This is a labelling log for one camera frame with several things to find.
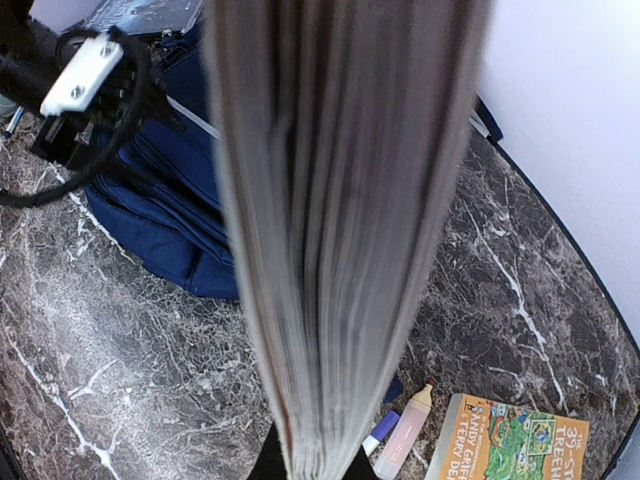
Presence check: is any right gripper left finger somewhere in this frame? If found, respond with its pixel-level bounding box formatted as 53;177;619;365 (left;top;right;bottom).
247;424;288;480

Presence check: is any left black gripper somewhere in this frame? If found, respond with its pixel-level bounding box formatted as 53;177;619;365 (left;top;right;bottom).
30;29;184;172

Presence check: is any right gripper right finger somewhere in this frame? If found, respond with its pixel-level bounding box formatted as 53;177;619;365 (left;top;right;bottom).
334;445;377;480

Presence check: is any navy blue backpack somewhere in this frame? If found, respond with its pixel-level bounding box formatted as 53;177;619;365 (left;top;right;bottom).
86;3;484;301

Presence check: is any orange green Treehouse book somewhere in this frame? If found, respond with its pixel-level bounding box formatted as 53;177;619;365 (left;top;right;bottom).
425;394;590;480

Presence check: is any pink Taming of Shrew book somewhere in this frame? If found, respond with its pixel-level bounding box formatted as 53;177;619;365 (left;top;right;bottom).
204;1;492;479

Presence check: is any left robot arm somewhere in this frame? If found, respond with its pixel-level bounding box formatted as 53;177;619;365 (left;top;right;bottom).
1;1;184;172

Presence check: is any blue capped white marker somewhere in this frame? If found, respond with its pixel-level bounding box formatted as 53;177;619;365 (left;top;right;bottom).
361;410;400;457

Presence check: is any red capped white marker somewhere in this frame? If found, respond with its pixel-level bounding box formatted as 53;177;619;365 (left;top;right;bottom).
2;106;25;139

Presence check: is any pink highlighter pen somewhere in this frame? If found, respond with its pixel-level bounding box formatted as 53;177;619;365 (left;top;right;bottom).
373;379;436;480

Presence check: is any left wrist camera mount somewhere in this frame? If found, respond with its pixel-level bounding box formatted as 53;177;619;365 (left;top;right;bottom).
39;33;124;117

